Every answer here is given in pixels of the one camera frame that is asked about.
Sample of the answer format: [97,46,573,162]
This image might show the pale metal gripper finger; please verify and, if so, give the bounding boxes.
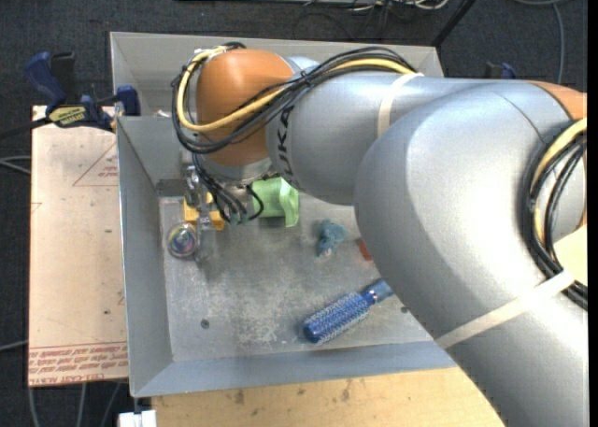
[185,165,201,206]
[195,213,219,263]

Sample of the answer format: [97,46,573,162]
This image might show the dark flat block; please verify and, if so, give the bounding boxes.
[155,178,188,198]

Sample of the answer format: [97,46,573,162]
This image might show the clear ball with colourful inside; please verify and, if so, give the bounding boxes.
[165,222,198,260]

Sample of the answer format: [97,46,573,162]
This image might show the yellow block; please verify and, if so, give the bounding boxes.
[182,194,226,232]

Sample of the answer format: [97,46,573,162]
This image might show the light green plastic cup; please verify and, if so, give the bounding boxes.
[250,176,301,229]

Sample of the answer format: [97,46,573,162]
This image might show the grey metal bin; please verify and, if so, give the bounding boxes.
[109,31,458,399]

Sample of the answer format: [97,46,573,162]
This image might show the blue-grey fuzzy toy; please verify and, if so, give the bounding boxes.
[312,219,349,259]

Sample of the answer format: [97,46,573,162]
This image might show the brown cardboard board red print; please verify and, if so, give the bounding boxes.
[27,105,130,388]

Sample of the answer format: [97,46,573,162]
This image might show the blue hairbrush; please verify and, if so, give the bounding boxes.
[302,278,394,347]

